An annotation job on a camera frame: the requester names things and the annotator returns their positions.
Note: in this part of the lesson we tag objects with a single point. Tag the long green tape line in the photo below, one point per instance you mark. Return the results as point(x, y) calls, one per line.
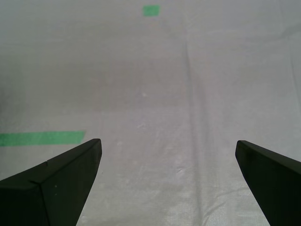
point(35, 139)

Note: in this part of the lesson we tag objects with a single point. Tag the white woven plastic table cover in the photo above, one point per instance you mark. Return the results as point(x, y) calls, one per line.
point(164, 94)

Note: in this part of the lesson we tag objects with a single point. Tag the small green tape mark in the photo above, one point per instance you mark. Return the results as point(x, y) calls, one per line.
point(151, 10)

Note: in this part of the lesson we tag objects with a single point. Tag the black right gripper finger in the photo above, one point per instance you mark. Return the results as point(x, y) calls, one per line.
point(277, 183)
point(58, 188)

